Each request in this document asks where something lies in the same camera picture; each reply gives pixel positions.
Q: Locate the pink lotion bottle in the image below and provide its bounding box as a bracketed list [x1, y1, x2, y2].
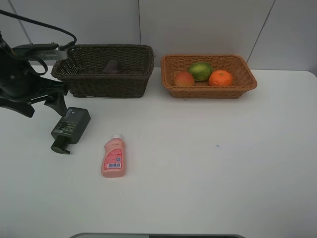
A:
[101, 134, 126, 178]

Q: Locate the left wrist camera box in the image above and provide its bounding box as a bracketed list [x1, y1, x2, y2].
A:
[13, 43, 68, 61]

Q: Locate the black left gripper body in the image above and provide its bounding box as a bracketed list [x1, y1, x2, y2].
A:
[0, 56, 67, 118]

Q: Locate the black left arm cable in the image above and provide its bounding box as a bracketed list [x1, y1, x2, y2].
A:
[0, 9, 78, 75]

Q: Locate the red yellow peach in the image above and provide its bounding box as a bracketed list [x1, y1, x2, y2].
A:
[174, 71, 195, 87]

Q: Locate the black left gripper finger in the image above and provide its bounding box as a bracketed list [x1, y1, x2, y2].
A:
[44, 94, 67, 117]

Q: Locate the pink translucent plastic cup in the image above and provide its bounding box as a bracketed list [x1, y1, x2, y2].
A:
[102, 59, 123, 74]

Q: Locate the green lime fruit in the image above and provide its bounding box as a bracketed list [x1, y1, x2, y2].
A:
[188, 62, 213, 82]

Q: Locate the light orange wicker basket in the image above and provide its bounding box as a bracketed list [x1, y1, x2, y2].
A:
[161, 54, 257, 99]

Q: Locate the orange mandarin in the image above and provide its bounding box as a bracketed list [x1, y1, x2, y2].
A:
[209, 70, 233, 87]

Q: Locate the dark green pump bottle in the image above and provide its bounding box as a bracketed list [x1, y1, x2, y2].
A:
[51, 107, 91, 154]

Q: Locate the dark brown wicker basket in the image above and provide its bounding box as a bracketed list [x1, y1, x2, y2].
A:
[51, 44, 154, 98]

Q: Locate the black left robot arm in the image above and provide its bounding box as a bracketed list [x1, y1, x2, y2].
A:
[0, 38, 68, 118]

